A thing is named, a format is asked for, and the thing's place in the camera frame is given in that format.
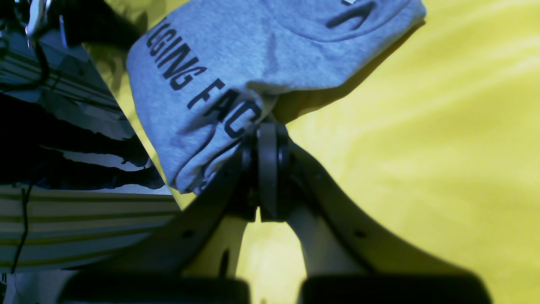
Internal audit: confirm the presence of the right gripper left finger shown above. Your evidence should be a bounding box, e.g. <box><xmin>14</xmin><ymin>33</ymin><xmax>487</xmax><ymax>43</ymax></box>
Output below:
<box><xmin>57</xmin><ymin>122</ymin><xmax>270</xmax><ymax>304</ymax></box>

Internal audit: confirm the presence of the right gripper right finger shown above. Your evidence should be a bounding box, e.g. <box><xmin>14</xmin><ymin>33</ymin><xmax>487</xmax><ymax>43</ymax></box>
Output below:
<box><xmin>268</xmin><ymin>123</ymin><xmax>492</xmax><ymax>304</ymax></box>

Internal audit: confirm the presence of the grey t-shirt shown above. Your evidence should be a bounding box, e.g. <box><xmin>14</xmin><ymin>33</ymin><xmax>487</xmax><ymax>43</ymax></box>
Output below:
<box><xmin>127</xmin><ymin>0</ymin><xmax>427</xmax><ymax>194</ymax></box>

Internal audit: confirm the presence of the yellow table cloth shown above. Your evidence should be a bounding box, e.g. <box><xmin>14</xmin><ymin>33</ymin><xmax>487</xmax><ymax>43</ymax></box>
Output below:
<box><xmin>85</xmin><ymin>0</ymin><xmax>539</xmax><ymax>304</ymax></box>

